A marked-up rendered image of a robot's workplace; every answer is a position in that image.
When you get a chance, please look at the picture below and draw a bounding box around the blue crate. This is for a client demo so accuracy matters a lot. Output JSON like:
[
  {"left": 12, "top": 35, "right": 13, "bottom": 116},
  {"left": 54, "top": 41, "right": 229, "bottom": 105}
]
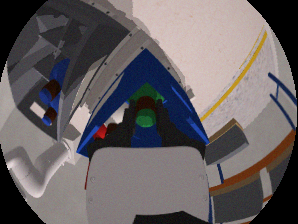
[{"left": 76, "top": 49, "right": 210, "bottom": 158}]

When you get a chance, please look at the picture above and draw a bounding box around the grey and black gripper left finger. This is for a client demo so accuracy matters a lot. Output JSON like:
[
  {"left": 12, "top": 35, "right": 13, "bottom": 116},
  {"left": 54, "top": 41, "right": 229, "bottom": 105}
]
[{"left": 87, "top": 99, "right": 136, "bottom": 162}]

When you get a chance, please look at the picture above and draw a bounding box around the white bottle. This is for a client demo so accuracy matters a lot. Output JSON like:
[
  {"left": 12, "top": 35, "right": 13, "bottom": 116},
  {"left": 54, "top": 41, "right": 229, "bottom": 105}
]
[{"left": 104, "top": 102, "right": 129, "bottom": 136}]

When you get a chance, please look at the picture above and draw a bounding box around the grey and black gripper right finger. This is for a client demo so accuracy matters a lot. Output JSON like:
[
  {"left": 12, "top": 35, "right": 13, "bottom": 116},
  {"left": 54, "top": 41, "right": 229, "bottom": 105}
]
[{"left": 156, "top": 99, "right": 206, "bottom": 161}]

